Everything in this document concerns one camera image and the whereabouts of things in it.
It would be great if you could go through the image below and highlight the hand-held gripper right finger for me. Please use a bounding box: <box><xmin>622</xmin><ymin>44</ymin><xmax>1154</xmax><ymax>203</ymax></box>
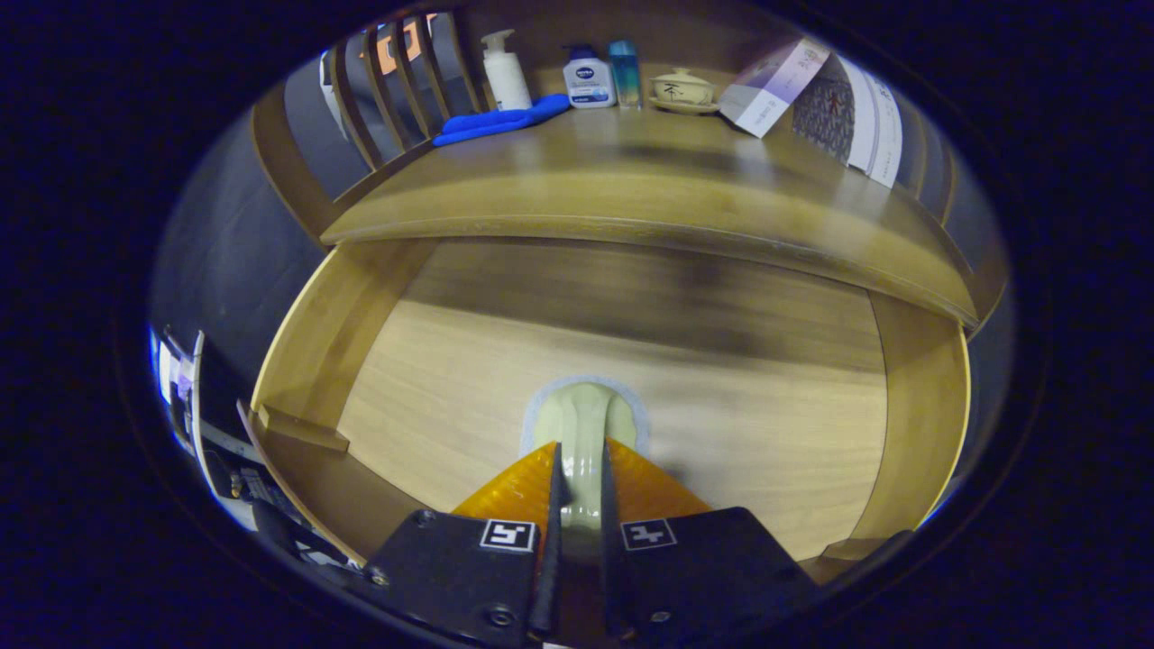
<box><xmin>600</xmin><ymin>439</ymin><xmax>821</xmax><ymax>643</ymax></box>

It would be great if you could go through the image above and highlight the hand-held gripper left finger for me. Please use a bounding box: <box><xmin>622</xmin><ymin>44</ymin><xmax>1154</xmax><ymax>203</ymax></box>
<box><xmin>365</xmin><ymin>440</ymin><xmax>569</xmax><ymax>645</ymax></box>

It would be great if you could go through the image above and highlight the wooden drawer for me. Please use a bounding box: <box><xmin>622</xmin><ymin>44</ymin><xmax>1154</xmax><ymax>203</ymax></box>
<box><xmin>236</xmin><ymin>236</ymin><xmax>973</xmax><ymax>587</ymax></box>

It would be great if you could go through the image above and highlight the wooden countertop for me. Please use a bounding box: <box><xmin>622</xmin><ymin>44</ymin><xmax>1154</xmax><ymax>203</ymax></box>
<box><xmin>320</xmin><ymin>90</ymin><xmax>984</xmax><ymax>327</ymax></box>

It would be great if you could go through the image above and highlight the wooden cabinet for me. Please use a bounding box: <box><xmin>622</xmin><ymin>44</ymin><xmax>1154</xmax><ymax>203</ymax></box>
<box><xmin>251</xmin><ymin>5</ymin><xmax>1011</xmax><ymax>339</ymax></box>

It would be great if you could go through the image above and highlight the cluttered white shelf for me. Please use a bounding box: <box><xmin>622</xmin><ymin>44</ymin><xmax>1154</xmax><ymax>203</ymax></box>
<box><xmin>149</xmin><ymin>326</ymin><xmax>262</xmax><ymax>533</ymax></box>

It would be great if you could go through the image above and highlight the blue cloth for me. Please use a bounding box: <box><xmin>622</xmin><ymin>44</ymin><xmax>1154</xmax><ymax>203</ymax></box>
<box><xmin>432</xmin><ymin>93</ymin><xmax>572</xmax><ymax>148</ymax></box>

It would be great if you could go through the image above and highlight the white bottle blue cap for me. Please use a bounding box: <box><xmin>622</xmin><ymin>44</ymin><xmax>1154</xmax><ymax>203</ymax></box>
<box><xmin>562</xmin><ymin>45</ymin><xmax>618</xmax><ymax>110</ymax></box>

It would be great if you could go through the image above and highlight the cream lidded teacup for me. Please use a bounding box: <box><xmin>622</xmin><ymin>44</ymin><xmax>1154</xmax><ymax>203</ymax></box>
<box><xmin>649</xmin><ymin>68</ymin><xmax>722</xmax><ymax>115</ymax></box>

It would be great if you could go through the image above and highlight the white pump bottle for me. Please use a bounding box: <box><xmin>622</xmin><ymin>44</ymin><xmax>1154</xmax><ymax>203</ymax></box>
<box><xmin>480</xmin><ymin>29</ymin><xmax>533</xmax><ymax>112</ymax></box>

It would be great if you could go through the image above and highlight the teal bottle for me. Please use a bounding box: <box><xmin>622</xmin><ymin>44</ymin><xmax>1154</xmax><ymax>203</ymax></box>
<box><xmin>608</xmin><ymin>39</ymin><xmax>643</xmax><ymax>111</ymax></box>

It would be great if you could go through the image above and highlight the purple and white book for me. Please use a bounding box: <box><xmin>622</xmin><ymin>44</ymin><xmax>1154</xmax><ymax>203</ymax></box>
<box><xmin>719</xmin><ymin>36</ymin><xmax>832</xmax><ymax>139</ymax></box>

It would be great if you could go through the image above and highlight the plain white book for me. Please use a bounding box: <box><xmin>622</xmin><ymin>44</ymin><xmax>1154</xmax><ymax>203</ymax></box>
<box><xmin>847</xmin><ymin>68</ymin><xmax>889</xmax><ymax>181</ymax></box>

